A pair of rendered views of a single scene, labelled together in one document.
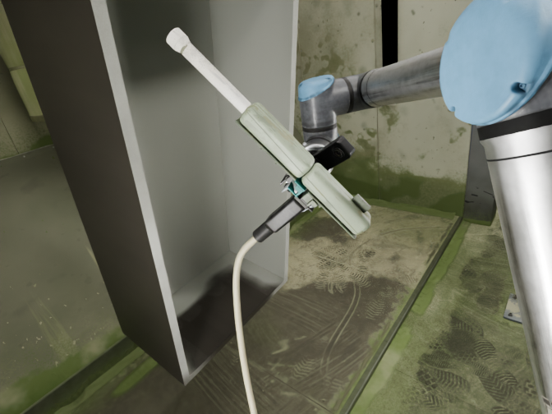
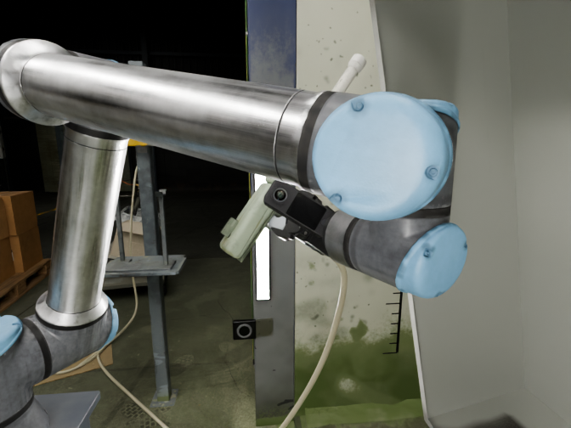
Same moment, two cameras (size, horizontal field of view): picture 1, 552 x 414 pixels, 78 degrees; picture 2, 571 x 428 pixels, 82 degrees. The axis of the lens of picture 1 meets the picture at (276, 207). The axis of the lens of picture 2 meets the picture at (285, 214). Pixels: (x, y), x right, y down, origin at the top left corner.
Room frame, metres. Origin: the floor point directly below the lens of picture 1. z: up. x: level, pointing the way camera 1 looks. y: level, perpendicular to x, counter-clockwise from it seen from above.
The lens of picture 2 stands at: (1.03, -0.55, 1.28)
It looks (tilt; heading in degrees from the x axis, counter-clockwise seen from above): 11 degrees down; 130
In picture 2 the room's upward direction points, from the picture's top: straight up
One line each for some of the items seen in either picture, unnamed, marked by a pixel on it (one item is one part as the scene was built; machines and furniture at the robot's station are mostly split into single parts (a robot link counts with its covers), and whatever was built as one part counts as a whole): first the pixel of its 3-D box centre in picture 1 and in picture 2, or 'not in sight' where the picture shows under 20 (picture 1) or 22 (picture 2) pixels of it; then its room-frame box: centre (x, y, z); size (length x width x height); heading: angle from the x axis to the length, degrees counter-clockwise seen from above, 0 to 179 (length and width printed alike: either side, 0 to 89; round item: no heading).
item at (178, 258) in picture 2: not in sight; (144, 265); (-0.32, 0.10, 0.78); 0.31 x 0.23 x 0.01; 47
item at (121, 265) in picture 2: not in sight; (139, 228); (-0.30, 0.08, 0.95); 0.26 x 0.15 x 0.32; 47
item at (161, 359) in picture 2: not in sight; (152, 247); (-0.43, 0.19, 0.82); 0.06 x 0.06 x 1.64; 47
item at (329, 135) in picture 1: (321, 146); (403, 249); (0.88, -0.15, 1.16); 0.12 x 0.09 x 0.10; 161
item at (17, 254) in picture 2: not in sight; (14, 249); (-2.96, 0.10, 0.33); 0.38 x 0.29 x 0.36; 144
